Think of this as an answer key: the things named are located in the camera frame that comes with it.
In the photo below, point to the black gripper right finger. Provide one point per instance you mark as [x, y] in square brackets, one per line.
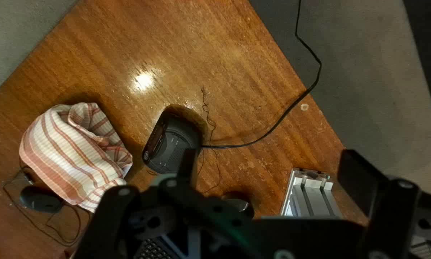
[392, 216]

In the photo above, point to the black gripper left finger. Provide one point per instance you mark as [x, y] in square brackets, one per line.
[129, 202]

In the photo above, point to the red white striped cloth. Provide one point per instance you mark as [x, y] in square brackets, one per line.
[72, 153]

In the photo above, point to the black computer mouse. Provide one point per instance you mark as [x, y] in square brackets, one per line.
[39, 199]

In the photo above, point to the aluminium extrusion frame stand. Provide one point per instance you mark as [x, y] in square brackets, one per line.
[309, 196]

